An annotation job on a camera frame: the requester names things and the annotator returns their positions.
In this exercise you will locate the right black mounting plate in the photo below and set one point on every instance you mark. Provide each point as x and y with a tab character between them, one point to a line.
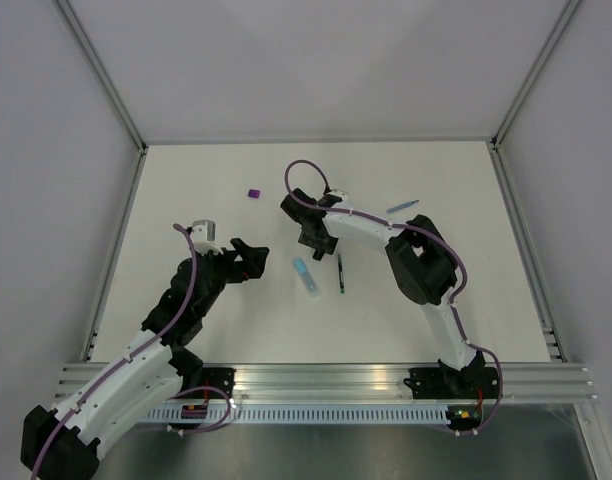
432	383

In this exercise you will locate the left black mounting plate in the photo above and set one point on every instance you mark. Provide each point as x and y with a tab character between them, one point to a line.
221	378

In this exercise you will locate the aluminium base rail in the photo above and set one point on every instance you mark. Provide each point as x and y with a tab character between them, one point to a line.
523	383

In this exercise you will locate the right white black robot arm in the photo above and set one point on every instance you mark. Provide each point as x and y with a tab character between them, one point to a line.
424	269

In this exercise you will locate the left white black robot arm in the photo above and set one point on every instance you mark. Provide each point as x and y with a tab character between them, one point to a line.
70	439

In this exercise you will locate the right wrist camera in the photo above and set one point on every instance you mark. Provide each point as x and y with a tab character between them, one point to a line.
342	195

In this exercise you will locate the white slotted cable duct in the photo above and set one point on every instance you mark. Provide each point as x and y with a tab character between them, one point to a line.
253	414

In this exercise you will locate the aluminium frame post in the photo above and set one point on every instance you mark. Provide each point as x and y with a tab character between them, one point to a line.
562	23
82	39

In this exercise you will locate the slim blue pen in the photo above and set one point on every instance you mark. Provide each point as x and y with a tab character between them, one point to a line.
401	206

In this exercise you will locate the black mounting plate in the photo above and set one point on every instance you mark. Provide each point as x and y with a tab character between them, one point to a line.
432	383
221	378

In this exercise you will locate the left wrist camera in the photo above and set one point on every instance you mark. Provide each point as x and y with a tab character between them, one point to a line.
203	233

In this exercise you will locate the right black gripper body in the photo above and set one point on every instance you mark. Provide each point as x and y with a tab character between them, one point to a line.
319	242

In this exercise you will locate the left aluminium frame post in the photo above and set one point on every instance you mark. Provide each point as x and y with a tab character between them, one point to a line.
82	39

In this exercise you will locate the blue marker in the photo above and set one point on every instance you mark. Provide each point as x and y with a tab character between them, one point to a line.
309	283

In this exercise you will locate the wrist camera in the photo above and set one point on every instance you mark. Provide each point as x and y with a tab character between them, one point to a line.
203	233
342	195

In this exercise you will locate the blue marker cap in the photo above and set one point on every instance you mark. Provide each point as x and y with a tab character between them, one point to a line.
300	266

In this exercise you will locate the right aluminium frame post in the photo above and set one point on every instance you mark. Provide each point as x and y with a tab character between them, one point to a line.
562	23

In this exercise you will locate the green pen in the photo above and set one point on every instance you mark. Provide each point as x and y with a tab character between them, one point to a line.
341	278

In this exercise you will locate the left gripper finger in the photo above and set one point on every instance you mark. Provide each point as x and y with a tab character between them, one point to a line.
243	252
254	261

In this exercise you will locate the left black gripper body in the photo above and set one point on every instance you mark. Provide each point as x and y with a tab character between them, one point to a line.
224	270

